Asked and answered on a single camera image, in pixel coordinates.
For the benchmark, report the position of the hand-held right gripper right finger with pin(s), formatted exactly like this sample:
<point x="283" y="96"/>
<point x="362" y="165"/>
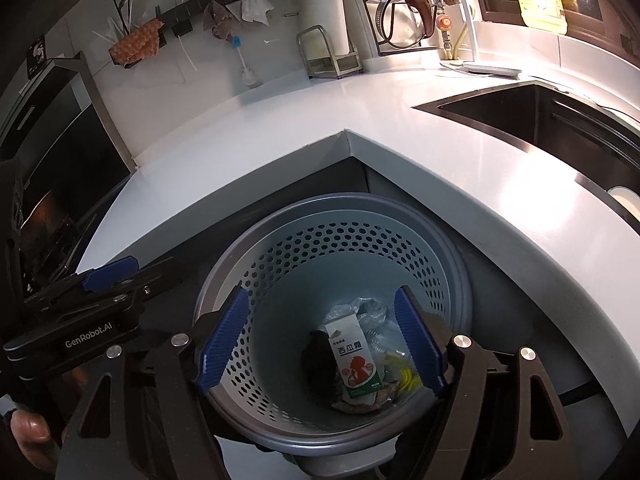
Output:
<point x="415" y="340"/>

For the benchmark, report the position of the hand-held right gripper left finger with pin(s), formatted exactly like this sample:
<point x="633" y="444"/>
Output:
<point x="225" y="340"/>

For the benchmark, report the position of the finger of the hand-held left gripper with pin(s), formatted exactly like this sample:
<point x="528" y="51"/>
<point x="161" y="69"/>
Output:
<point x="145" y="282"/>
<point x="110" y="272"/>

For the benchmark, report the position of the clear plastic wrap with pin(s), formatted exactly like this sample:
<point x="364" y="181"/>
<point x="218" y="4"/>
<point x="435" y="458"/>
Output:
<point x="387" y="340"/>

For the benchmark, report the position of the green and white box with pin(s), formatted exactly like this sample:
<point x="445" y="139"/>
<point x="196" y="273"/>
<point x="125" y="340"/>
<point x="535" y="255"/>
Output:
<point x="355" y="360"/>

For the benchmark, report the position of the patterned snack packet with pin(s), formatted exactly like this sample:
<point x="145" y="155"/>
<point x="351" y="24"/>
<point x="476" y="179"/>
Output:
<point x="380" y="397"/>

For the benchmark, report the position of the clear plastic bag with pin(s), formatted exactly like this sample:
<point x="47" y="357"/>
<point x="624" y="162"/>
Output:
<point x="350" y="306"/>

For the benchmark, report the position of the black cloth with blue trim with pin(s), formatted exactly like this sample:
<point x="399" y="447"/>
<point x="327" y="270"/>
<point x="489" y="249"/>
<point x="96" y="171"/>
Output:
<point x="320" y="365"/>

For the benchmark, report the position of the grey perforated waste basket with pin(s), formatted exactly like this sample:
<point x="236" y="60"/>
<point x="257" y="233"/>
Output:
<point x="300" y="240"/>

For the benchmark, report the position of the person's left hand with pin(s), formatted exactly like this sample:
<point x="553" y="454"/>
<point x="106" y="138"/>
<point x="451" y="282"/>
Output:
<point x="32" y="432"/>

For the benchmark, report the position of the black gas stove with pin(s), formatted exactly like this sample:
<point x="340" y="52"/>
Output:
<point x="55" y="230"/>

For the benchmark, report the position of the white plastic strip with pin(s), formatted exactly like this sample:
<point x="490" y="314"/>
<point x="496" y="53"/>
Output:
<point x="189" y="59"/>

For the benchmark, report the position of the white bottle brush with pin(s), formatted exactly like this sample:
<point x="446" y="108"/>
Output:
<point x="247" y="77"/>

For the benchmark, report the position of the orange dish cloth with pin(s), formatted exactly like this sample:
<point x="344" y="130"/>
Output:
<point x="137" y="42"/>

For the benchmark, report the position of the white bowl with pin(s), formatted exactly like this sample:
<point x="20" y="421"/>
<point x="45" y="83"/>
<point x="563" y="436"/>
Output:
<point x="625" y="200"/>

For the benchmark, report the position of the steel sink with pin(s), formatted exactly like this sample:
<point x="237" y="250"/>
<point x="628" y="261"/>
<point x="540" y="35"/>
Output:
<point x="575" y="130"/>

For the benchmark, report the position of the brown dish cloth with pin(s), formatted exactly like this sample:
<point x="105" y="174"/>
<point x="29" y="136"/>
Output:
<point x="217" y="17"/>

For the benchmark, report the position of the metal cutting board stand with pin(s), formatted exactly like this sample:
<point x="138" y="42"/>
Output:
<point x="340" y="67"/>

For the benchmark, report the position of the white flat tray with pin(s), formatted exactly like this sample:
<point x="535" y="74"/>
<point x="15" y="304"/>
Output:
<point x="490" y="67"/>

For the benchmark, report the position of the white dish cloth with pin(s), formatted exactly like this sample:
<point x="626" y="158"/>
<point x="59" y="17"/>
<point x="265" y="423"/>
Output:
<point x="255" y="5"/>

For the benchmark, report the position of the black wall device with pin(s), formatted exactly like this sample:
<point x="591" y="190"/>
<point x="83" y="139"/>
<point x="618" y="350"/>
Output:
<point x="36" y="55"/>

